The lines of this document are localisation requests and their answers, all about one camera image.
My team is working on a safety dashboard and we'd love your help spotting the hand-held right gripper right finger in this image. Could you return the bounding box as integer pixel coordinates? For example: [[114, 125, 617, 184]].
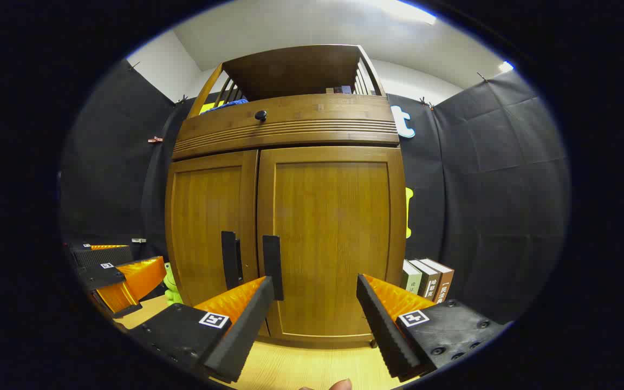
[[356, 274, 508, 382]]

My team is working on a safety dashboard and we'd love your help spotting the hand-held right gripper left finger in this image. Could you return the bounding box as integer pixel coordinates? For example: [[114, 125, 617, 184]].
[[128, 276, 276, 384]]

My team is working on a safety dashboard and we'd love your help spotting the wooden cabinet door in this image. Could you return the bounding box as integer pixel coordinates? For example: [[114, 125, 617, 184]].
[[165, 151, 269, 336], [258, 145, 406, 345]]

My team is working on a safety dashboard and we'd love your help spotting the wooden double-door shoe cabinet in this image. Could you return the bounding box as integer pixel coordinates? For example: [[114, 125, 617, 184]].
[[165, 44, 407, 347]]

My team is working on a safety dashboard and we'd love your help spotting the wooden cabinet drawer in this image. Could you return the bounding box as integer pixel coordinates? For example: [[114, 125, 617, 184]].
[[172, 94, 400, 160]]

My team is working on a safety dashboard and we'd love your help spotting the pale green book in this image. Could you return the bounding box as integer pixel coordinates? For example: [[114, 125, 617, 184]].
[[401, 260, 423, 296]]

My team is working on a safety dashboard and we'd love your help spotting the grey-brown book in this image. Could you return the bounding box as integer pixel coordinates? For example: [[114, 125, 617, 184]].
[[409, 259, 441, 300]]

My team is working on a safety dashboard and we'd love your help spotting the green plush toy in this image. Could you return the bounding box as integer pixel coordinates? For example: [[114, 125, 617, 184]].
[[163, 263, 184, 305]]

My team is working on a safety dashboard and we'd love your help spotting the brown book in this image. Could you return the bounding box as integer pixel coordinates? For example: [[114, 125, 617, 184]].
[[420, 258, 454, 304]]

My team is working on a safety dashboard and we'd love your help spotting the black backdrop cloth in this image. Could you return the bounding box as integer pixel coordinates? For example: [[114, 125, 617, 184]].
[[60, 58, 570, 326]]

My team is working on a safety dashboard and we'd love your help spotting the blue cloth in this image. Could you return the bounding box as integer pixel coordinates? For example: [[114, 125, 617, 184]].
[[201, 99, 249, 114]]

